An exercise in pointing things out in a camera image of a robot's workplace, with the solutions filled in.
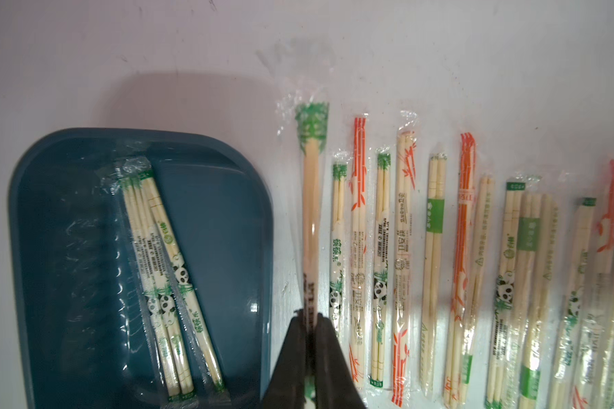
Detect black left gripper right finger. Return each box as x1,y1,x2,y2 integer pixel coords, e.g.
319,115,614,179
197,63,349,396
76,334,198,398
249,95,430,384
314,314,366,409

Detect leaf top chopsticks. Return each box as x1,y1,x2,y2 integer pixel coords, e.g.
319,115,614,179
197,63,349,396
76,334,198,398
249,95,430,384
278,85,329,408
328,152,349,341

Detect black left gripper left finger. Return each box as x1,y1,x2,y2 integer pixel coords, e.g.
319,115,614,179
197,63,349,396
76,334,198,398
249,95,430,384
260,309,310,409

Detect teal plastic storage box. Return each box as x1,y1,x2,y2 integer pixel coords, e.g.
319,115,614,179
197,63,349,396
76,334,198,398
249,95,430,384
9,129,273,408

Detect green leaf chopstick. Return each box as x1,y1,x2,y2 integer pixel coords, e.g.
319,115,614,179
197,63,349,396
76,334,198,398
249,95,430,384
485,179,525,408

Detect green band chopsticks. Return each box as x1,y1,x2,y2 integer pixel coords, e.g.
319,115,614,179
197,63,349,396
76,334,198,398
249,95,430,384
518,194,559,408

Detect green top chopsticks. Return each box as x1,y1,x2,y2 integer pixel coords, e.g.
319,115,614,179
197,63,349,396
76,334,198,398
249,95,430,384
501,192,542,408

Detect plain chopsticks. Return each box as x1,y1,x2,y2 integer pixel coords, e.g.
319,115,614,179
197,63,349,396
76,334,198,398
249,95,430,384
547,197,597,408

